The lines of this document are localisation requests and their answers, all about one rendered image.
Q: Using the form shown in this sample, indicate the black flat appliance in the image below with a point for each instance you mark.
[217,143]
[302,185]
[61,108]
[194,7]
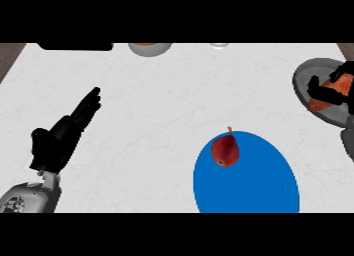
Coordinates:
[77,46]

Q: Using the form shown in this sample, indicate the grey bowl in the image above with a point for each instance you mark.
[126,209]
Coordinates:
[149,49]

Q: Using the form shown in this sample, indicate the grey round pan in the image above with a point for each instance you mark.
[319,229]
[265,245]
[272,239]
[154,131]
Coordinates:
[315,88]

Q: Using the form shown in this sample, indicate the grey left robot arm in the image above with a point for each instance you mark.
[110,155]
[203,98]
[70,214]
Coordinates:
[31,196]

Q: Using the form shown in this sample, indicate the red pear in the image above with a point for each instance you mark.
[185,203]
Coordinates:
[225,150]

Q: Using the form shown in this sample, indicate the orange sweet potato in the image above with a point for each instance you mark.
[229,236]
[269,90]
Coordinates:
[333,87]

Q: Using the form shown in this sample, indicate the blue round plate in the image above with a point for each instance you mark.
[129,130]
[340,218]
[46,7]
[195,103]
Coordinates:
[248,180]

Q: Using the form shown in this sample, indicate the small white round object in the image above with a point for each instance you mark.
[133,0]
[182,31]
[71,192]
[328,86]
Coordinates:
[219,45]

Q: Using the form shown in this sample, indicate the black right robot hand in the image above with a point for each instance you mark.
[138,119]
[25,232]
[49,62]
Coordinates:
[352,87]

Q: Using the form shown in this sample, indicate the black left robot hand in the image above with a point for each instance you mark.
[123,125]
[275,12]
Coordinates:
[56,140]

